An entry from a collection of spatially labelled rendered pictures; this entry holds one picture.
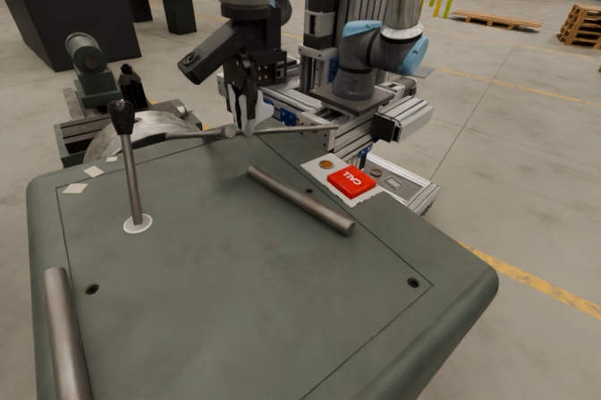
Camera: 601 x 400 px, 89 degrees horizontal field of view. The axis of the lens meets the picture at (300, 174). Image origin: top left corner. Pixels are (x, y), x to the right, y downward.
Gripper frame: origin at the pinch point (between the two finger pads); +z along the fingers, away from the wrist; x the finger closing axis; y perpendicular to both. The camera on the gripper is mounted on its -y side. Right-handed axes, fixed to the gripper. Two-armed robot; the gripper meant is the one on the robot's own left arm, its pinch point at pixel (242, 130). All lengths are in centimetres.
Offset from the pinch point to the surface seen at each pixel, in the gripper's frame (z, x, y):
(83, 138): 33, 79, -26
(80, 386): 2.6, -27.1, -29.6
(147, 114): 6.5, 28.9, -10.4
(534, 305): 130, -53, 145
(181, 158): 4.6, 3.9, -10.6
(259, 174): 2.6, -10.0, -2.3
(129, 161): -3.2, -4.8, -19.2
